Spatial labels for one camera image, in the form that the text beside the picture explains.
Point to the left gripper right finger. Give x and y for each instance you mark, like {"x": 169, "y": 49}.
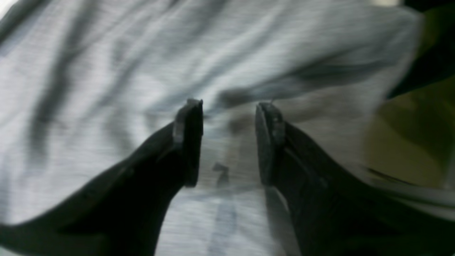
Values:
{"x": 334, "y": 213}

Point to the grey t-shirt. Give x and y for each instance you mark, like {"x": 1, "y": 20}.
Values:
{"x": 85, "y": 82}

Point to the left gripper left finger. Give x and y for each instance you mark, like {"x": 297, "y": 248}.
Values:
{"x": 120, "y": 211}

